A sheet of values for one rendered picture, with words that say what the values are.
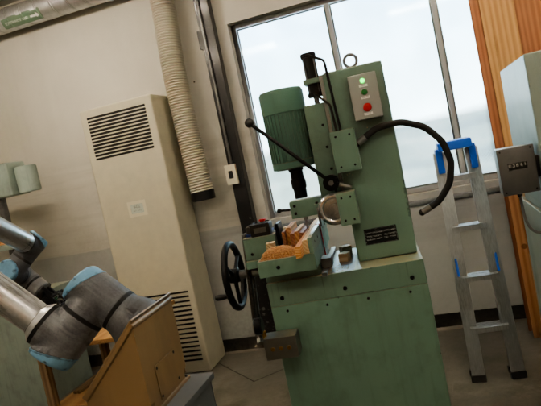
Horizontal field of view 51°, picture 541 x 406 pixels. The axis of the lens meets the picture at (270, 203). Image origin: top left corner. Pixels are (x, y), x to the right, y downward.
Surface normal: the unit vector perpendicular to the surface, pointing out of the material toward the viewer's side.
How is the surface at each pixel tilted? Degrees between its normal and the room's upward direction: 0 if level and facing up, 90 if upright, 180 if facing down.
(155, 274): 90
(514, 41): 87
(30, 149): 90
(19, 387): 90
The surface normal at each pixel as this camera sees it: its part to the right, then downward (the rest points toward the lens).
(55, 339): 0.15, -0.15
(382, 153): -0.18, 0.11
